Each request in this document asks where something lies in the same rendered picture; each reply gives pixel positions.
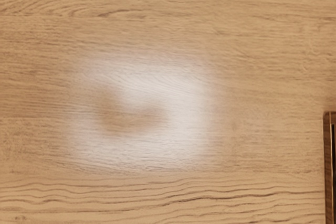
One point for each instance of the brown wooden drawer cabinet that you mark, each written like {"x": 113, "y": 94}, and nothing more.
{"x": 328, "y": 169}

